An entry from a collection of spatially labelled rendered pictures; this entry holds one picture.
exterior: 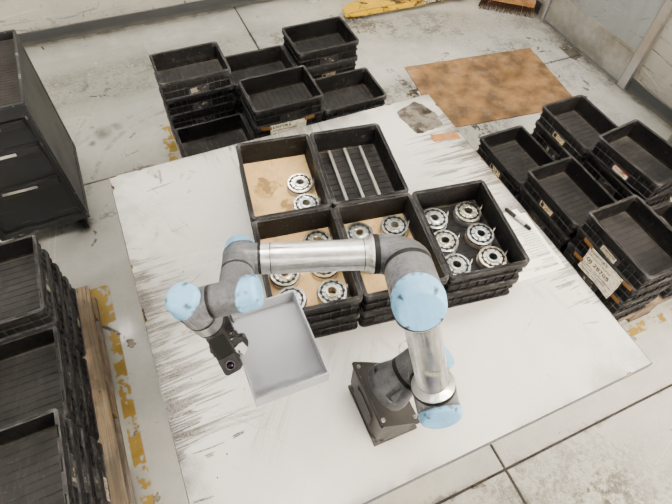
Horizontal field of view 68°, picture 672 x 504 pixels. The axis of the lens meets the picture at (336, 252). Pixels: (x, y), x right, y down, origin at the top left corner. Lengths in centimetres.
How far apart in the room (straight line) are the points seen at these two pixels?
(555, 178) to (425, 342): 195
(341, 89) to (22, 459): 246
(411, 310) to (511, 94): 319
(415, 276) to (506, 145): 226
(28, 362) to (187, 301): 141
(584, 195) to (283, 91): 175
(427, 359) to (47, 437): 140
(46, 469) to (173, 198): 109
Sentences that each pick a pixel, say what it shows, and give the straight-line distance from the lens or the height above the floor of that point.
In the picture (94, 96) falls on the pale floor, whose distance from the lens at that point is 409.
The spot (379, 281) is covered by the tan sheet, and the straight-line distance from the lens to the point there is 178.
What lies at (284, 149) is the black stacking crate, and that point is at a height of 87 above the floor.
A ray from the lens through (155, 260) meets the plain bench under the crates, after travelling 206.
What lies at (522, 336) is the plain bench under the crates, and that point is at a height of 70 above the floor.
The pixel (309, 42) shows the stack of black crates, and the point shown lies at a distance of 345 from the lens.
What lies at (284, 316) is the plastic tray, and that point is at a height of 104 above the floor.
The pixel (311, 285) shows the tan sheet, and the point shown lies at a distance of 175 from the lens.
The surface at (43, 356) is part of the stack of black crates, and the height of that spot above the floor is 38.
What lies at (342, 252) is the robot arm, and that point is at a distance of 116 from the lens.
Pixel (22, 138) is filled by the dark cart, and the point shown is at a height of 71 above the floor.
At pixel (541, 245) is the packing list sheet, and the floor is 70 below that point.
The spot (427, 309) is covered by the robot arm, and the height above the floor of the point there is 141.
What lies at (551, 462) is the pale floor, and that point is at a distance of 260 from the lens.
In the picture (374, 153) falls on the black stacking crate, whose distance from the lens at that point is 219.
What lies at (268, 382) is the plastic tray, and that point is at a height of 105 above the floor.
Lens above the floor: 233
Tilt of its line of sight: 55 degrees down
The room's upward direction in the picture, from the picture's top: 4 degrees clockwise
